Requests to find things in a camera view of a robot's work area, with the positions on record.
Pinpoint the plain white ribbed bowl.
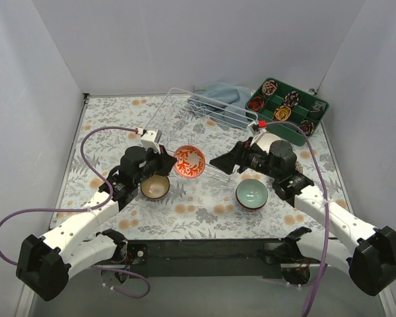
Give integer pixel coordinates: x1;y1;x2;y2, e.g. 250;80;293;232
256;133;281;153

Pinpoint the black glazed bowl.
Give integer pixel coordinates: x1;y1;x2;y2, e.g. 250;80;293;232
140;175;170;201

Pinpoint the orange white floral bowl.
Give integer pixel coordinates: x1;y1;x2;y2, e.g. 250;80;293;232
174;145;206;178

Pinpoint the pale green bowl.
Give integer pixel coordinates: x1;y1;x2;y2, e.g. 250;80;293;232
235;179;268;202

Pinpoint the brown floral pattern bowl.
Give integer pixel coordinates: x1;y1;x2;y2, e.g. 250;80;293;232
296;162;303;173

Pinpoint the blue white zigzag bowl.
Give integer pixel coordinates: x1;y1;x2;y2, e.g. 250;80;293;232
238;199;267;211

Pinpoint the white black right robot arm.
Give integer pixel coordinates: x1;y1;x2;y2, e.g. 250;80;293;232
210;139;396;296

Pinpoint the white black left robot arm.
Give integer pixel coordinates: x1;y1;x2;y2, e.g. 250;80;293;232
16;146;177;301

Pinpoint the floral patterned table mat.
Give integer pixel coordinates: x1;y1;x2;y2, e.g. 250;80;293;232
51;95;359;241

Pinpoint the yellow rolled tie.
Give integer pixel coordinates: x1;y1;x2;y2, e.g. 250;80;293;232
273;106;292;122

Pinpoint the red black rolled tie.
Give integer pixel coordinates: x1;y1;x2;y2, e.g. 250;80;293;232
247;96;265;112

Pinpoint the light blue cloth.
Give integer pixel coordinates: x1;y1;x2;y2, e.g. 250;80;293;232
189;82;251;126

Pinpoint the green compartment tray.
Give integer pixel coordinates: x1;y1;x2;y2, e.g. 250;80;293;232
246;78;329;146

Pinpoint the dark floral rolled tie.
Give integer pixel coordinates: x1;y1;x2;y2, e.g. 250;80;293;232
300;120;315;137

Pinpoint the black white rolled tie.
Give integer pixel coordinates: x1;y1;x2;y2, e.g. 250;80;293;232
282;90;300;108

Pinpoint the brown patterned rolled tie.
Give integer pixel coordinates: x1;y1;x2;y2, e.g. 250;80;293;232
261;79;279;98

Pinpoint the grey folded cloth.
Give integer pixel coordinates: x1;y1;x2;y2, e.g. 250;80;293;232
308;100;327;120

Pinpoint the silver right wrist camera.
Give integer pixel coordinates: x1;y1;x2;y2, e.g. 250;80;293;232
247;120;268;145

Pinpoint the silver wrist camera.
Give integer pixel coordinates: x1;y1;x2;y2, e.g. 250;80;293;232
136;127;162;154
247;120;268;145

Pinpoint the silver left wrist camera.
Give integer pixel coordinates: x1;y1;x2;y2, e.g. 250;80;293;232
136;127;162;154

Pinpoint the white wire dish rack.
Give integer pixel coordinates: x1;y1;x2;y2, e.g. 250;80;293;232
146;88;257;183

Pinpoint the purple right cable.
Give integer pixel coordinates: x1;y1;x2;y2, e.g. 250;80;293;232
265;120;331;317

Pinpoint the purple cable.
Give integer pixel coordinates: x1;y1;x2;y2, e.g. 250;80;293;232
0;127;152;300
265;120;331;317

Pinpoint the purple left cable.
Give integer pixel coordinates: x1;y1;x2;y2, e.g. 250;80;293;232
0;127;152;300

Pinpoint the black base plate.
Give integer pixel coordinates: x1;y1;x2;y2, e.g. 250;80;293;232
46;236;304;278

